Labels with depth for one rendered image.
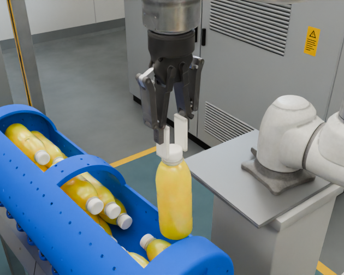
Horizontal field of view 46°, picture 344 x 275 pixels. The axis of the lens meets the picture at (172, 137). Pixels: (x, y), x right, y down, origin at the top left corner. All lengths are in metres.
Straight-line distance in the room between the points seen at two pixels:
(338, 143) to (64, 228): 0.73
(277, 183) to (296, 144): 0.16
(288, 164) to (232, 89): 1.58
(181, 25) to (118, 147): 2.81
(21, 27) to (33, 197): 1.07
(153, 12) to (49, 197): 0.56
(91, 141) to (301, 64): 1.90
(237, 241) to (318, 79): 1.15
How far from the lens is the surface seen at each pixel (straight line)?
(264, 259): 1.41
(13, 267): 1.93
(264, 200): 1.28
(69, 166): 1.05
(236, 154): 1.46
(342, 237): 2.77
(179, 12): 0.60
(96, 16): 6.24
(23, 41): 1.98
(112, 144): 3.42
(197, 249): 0.82
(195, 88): 0.72
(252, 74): 2.63
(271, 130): 1.24
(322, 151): 1.19
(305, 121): 1.23
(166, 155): 0.73
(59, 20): 6.02
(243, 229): 1.42
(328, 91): 2.30
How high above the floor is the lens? 1.83
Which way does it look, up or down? 32 degrees down
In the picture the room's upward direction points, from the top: straight up
